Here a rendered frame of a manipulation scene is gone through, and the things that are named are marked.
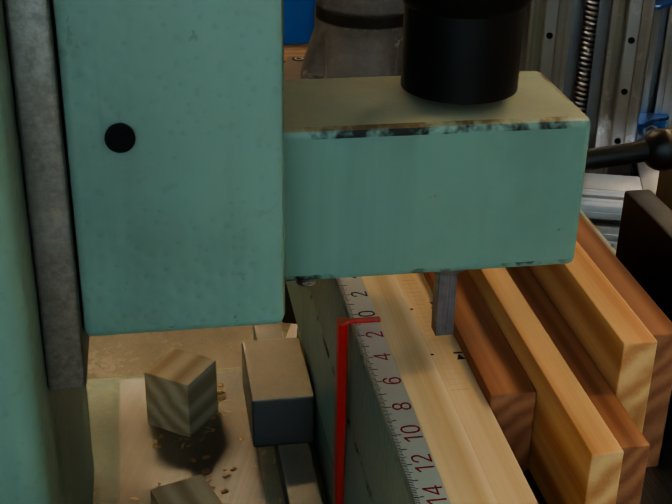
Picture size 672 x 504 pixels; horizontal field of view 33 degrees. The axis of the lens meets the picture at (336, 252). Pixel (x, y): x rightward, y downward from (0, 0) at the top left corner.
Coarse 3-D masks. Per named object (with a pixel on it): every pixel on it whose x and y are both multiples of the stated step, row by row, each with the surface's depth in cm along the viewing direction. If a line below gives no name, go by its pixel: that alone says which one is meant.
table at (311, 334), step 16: (592, 224) 78; (288, 288) 80; (304, 288) 71; (304, 304) 72; (304, 320) 72; (304, 336) 73; (320, 336) 65; (304, 352) 73; (320, 352) 66; (320, 368) 66; (320, 384) 66; (320, 400) 67; (352, 432) 56; (352, 448) 56; (352, 464) 56; (352, 480) 57; (528, 480) 53; (656, 480) 53; (352, 496) 57; (368, 496) 52; (656, 496) 52
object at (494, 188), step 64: (320, 128) 46; (384, 128) 46; (448, 128) 47; (512, 128) 47; (576, 128) 47; (320, 192) 47; (384, 192) 47; (448, 192) 48; (512, 192) 48; (576, 192) 49; (320, 256) 48; (384, 256) 49; (448, 256) 49; (512, 256) 50
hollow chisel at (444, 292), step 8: (440, 280) 53; (448, 280) 53; (456, 280) 53; (440, 288) 53; (448, 288) 53; (456, 288) 54; (440, 296) 54; (448, 296) 54; (432, 304) 55; (440, 304) 54; (448, 304) 54; (432, 312) 55; (440, 312) 54; (448, 312) 54; (432, 320) 55; (440, 320) 54; (448, 320) 54; (432, 328) 55; (440, 328) 54; (448, 328) 54
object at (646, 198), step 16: (640, 192) 59; (624, 208) 60; (640, 208) 58; (656, 208) 57; (624, 224) 60; (640, 224) 58; (656, 224) 56; (624, 240) 60; (640, 240) 58; (656, 240) 56; (624, 256) 60; (640, 256) 58; (656, 256) 56; (640, 272) 58; (656, 272) 56; (656, 288) 56
